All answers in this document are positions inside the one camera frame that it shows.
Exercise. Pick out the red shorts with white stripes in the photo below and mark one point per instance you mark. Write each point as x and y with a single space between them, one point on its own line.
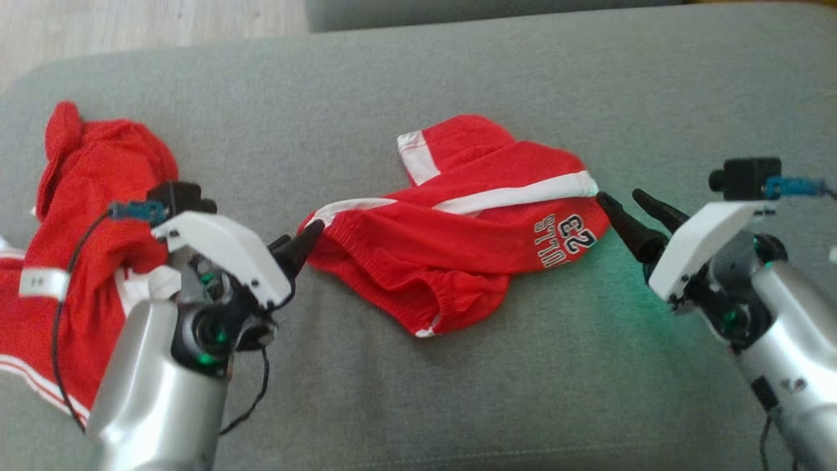
458 248

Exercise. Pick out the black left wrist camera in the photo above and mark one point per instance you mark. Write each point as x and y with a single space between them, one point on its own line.
180 196

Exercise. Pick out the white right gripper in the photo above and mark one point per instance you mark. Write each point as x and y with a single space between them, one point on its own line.
700 242

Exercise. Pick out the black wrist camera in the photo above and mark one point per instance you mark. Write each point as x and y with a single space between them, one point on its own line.
180 196
745 178

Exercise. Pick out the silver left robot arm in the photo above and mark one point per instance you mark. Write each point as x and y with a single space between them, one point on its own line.
157 399

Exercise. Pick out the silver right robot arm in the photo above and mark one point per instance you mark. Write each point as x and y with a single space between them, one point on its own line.
791 366

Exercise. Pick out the wide grey sofa seat cushion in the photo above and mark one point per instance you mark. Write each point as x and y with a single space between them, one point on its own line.
458 392

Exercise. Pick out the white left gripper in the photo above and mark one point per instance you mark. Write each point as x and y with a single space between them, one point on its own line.
222 245

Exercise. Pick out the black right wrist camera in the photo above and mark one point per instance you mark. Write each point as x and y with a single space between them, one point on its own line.
745 178

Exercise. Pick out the red and white basketball jersey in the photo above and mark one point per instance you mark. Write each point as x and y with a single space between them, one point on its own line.
85 196

